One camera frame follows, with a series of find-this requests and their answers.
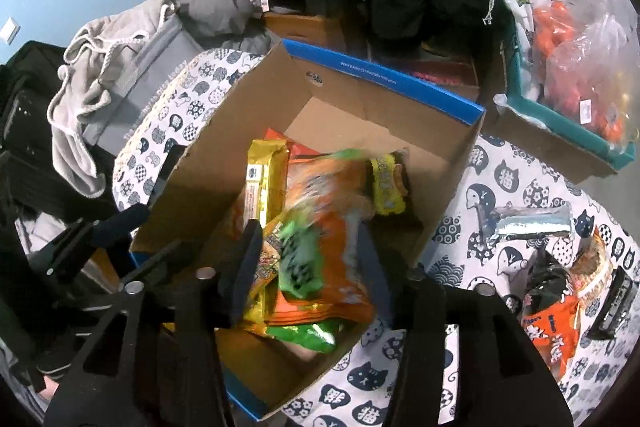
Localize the light grey robe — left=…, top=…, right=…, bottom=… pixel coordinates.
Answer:
left=46, top=0, right=182, bottom=198

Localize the brown cardboard box under crate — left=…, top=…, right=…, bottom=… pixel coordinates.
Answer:
left=487, top=92, right=622, bottom=186

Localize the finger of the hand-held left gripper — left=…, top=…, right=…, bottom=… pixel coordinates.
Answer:
left=27, top=203, right=183, bottom=293
left=149, top=146, right=188, bottom=208

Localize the red snack packet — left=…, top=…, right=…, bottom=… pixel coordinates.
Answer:
left=262, top=128, right=322, bottom=168

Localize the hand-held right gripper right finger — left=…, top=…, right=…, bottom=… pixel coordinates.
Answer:
left=356, top=227, right=575, bottom=427

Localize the yellow snack packet white label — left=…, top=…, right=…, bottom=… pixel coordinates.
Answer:
left=244, top=138, right=292, bottom=234

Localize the silver snack packet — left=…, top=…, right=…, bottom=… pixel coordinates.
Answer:
left=479, top=201, right=574, bottom=249

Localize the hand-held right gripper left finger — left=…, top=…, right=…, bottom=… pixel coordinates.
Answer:
left=44, top=219, right=264, bottom=427

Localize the orange and green snack packet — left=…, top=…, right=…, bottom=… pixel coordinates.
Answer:
left=266, top=149, right=377, bottom=324

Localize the dark grey hoodie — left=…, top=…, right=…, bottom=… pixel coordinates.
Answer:
left=176, top=0, right=284, bottom=54

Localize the small bag of oranges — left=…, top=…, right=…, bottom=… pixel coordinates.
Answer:
left=532, top=1, right=587, bottom=58

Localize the orange patterned snack packet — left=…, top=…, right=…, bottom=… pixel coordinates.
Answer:
left=569, top=226, right=614, bottom=299

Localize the black suitcase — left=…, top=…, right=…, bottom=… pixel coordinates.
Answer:
left=0, top=39, right=72, bottom=158

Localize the cat print tablecloth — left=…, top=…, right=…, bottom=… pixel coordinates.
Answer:
left=112, top=48, right=640, bottom=427

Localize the cardboard box blue rim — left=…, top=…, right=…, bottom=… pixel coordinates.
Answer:
left=129, top=38, right=487, bottom=423

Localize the small brown cardboard box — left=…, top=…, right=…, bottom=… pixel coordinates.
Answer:
left=261, top=11, right=352, bottom=54

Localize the black and orange snack packet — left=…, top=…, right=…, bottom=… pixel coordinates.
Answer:
left=519, top=251, right=584, bottom=379

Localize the teal plastic crate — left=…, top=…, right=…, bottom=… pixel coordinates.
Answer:
left=502, top=32, right=637, bottom=171

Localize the cardboard box with red contents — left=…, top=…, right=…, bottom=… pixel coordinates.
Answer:
left=370, top=52, right=482, bottom=104

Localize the white wall switch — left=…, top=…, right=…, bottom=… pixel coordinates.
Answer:
left=0, top=19, right=22, bottom=44

